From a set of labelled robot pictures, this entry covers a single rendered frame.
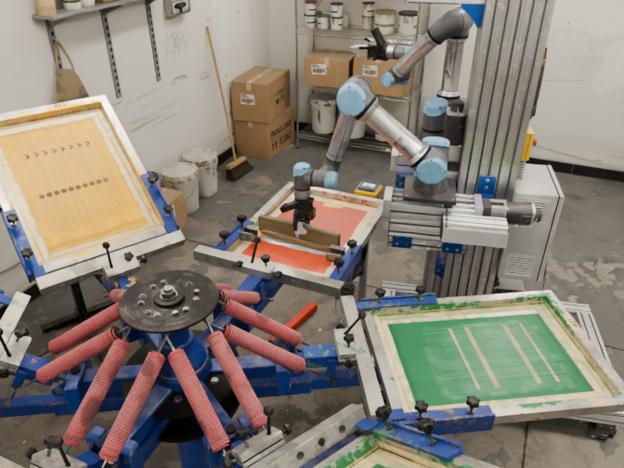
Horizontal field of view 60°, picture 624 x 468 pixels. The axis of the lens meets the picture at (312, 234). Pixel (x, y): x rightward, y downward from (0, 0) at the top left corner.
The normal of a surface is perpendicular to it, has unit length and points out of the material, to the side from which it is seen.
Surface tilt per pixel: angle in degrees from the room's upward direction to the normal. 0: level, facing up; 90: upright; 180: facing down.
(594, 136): 90
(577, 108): 90
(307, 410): 0
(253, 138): 90
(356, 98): 85
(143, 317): 0
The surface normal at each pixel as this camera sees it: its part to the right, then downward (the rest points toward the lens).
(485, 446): 0.00, -0.85
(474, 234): -0.19, 0.51
